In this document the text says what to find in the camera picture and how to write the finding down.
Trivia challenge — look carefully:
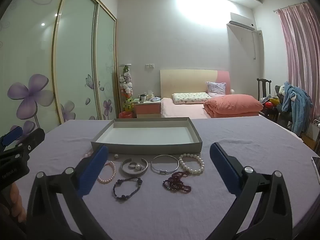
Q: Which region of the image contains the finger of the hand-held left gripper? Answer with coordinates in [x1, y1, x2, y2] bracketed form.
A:
[0, 126, 23, 153]
[10, 128, 46, 165]

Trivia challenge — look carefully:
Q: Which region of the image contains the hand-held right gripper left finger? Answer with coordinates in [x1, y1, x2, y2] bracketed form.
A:
[26, 144, 113, 240]

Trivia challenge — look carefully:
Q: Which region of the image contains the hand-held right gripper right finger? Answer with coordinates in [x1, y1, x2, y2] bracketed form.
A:
[209, 142, 293, 240]

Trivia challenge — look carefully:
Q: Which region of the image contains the dark purple bead bracelet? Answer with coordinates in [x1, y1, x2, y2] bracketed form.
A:
[112, 177, 143, 201]

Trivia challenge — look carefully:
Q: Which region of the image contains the white pearl bracelet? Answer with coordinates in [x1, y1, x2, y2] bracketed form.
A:
[179, 153, 205, 175]

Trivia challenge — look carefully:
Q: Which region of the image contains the dark red bead bracelet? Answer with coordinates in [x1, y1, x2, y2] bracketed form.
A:
[162, 171, 192, 195]

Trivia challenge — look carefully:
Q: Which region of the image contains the thin silver bangle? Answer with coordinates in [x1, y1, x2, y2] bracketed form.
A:
[151, 154, 180, 175]

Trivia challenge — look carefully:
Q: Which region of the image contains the grey cardboard box tray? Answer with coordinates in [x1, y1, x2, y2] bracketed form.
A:
[90, 117, 203, 155]

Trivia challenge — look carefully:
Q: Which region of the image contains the person's left hand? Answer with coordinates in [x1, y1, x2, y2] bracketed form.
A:
[0, 182, 27, 224]

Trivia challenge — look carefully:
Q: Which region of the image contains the folded pink quilt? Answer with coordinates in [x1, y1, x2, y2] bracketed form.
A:
[203, 94, 264, 118]

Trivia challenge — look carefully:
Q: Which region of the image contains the bed with pink sheet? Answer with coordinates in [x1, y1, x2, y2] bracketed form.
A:
[160, 97, 260, 119]

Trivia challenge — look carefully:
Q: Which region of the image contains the purple table cloth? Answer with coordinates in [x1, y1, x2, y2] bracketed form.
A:
[15, 119, 320, 240]

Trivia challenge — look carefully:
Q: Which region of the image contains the floral white pillow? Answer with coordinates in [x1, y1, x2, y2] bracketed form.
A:
[171, 92, 212, 105]

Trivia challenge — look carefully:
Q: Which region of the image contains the purple printed pillow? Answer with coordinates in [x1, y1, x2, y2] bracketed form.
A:
[206, 81, 227, 97]

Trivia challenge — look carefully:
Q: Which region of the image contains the red yellow toy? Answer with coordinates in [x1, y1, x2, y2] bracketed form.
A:
[265, 97, 281, 109]

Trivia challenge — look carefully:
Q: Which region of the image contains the pink white nightstand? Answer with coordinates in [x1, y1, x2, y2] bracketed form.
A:
[132, 97, 162, 118]

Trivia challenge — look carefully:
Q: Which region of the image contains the stack of plush toys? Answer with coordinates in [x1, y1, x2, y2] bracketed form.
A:
[119, 65, 134, 113]

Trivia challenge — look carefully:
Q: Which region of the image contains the dark wooden chair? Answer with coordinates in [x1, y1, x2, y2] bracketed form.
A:
[257, 78, 272, 99]

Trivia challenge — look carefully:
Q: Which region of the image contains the floral sliding door wardrobe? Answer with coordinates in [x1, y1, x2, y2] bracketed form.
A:
[0, 0, 118, 140]

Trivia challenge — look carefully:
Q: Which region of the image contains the beige pink headboard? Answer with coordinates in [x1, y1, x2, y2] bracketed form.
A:
[160, 69, 230, 99]

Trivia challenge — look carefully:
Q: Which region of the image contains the blue fleece garment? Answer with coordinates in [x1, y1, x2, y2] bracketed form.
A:
[281, 81, 313, 135]

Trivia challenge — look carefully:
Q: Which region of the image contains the pink curtain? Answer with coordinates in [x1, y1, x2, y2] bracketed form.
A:
[277, 2, 320, 140]

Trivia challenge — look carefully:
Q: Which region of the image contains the white air conditioner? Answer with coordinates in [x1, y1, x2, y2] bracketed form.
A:
[227, 12, 263, 32]

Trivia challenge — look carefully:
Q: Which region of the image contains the metal curtain rod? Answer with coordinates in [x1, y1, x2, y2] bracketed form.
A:
[273, 2, 310, 12]

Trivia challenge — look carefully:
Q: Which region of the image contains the pink pearl bracelet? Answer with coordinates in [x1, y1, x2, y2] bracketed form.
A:
[97, 161, 116, 184]

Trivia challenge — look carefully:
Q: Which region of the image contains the wide silver cuff bracelet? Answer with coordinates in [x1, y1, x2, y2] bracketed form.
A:
[120, 158, 149, 175]

